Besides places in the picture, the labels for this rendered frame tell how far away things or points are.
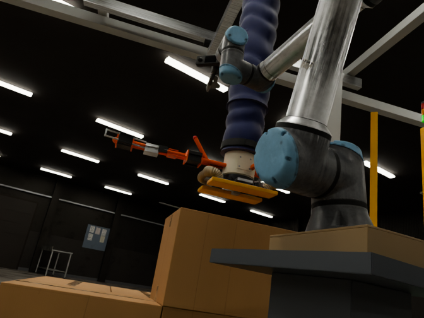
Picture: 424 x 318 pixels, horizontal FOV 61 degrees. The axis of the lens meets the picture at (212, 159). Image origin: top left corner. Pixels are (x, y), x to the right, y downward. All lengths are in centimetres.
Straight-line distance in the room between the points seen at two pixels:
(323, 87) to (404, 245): 42
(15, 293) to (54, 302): 14
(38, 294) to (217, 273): 69
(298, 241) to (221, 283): 71
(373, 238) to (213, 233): 87
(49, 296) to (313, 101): 115
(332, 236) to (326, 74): 40
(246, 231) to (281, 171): 78
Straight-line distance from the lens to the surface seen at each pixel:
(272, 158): 91
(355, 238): 84
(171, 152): 179
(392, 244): 91
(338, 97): 366
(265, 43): 216
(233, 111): 193
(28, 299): 155
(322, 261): 77
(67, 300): 153
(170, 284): 153
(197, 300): 156
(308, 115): 95
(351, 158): 106
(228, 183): 170
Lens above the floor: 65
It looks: 19 degrees up
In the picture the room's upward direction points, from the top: 9 degrees clockwise
